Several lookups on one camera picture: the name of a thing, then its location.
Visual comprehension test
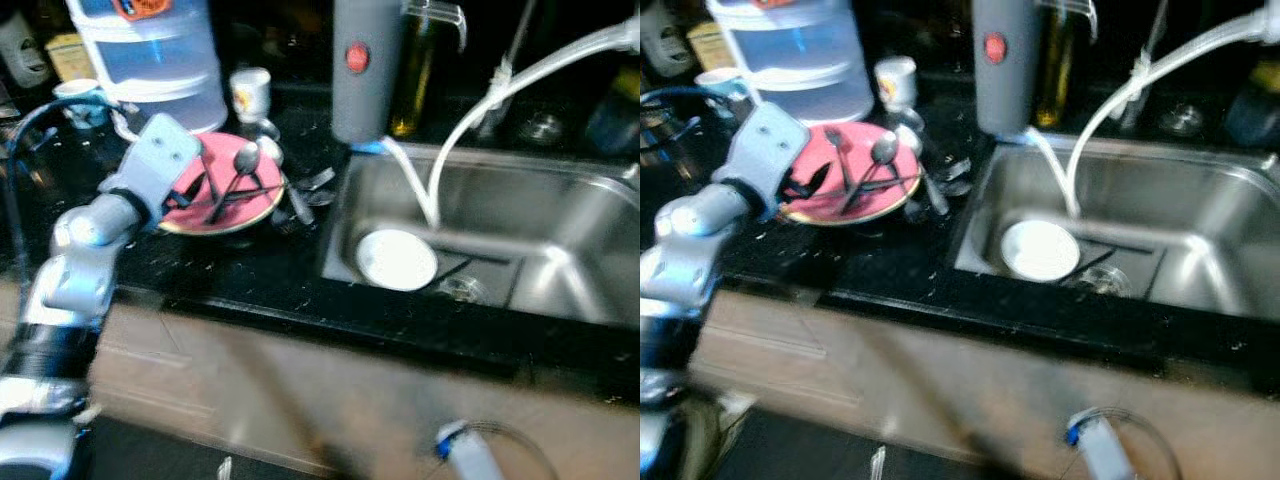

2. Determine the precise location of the pink plate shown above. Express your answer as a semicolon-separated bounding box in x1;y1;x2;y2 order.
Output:
780;122;923;219
163;130;287;227

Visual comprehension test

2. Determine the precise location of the white bowl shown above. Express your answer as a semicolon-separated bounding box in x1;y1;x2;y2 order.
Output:
355;228;439;293
1000;220;1082;283

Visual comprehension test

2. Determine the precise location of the metal spoon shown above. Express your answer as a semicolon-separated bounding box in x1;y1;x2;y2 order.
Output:
208;142;264;225
262;135;314;227
843;133;901;217
898;122;951;218

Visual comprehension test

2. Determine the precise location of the white printed cup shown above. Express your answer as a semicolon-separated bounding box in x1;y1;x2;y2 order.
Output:
875;57;920;112
232;68;274;127

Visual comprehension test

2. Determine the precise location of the clear plastic storage container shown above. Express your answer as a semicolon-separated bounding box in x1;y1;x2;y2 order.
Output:
705;0;877;127
65;0;229;137

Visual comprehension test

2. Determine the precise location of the pale blue cup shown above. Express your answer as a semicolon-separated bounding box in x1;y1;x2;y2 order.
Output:
55;80;107;130
697;68;747;102

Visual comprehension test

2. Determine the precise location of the yellow box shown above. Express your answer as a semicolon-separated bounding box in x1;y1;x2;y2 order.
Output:
685;20;737;72
45;35;97;82

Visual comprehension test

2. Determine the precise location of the grey water filter cylinder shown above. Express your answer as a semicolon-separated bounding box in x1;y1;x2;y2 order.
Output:
972;0;1043;138
330;0;406;147

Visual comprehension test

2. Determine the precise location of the dark labelled bottle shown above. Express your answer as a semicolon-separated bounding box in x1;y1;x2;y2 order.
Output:
0;10;52;92
640;0;697;77

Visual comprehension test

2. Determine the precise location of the dark sponge holder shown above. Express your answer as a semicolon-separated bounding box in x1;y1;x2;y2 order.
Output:
1225;60;1280;152
585;65;641;157

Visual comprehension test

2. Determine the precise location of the thin white tube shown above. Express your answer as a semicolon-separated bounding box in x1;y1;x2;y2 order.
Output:
1025;130;1080;217
380;135;437;227

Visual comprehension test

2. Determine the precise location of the beige cabinet front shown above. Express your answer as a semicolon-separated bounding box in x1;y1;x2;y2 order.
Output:
0;295;641;480
690;290;1280;480

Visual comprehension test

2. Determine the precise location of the olive oil bottle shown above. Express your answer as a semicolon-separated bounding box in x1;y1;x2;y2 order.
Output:
1035;0;1077;130
390;0;442;139

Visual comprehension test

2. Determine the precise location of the stainless steel sink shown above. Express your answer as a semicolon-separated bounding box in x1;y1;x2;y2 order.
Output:
950;135;1280;323
320;140;641;331

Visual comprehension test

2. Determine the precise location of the metal sink drain strainer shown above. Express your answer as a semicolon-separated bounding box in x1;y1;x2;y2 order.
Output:
1085;265;1132;299
440;275;487;307

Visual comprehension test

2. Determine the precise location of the curved filter spout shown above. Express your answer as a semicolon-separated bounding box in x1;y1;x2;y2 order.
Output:
1040;0;1099;44
403;0;469;53

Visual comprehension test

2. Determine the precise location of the metal faucet stem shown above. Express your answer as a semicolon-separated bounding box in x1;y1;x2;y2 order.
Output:
480;0;537;137
1120;0;1172;132

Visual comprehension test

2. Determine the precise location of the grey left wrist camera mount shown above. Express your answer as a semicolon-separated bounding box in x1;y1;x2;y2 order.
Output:
100;113;203;217
718;102;813;209

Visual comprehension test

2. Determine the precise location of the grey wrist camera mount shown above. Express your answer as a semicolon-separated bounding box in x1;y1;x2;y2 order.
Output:
435;420;507;480
1065;410;1137;480
718;102;813;209
100;113;203;217

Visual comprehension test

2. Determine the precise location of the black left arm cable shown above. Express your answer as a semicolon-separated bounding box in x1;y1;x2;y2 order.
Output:
640;85;743;153
4;95;123;263

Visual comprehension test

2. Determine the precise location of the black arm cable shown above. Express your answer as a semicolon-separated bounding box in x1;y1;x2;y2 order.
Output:
470;420;561;480
4;95;123;263
1100;408;1186;480
640;85;743;153

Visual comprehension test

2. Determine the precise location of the round metal counter ring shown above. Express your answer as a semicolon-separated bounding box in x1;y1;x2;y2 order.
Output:
520;112;567;147
1160;103;1207;137

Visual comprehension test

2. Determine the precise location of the thick white hose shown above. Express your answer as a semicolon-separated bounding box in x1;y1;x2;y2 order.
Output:
428;15;641;227
1065;10;1280;217

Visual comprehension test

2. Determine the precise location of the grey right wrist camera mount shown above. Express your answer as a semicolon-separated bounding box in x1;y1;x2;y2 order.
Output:
435;420;507;480
1065;410;1137;480

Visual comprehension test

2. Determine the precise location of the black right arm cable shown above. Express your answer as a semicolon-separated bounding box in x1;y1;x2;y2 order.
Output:
1100;408;1186;480
470;420;561;480

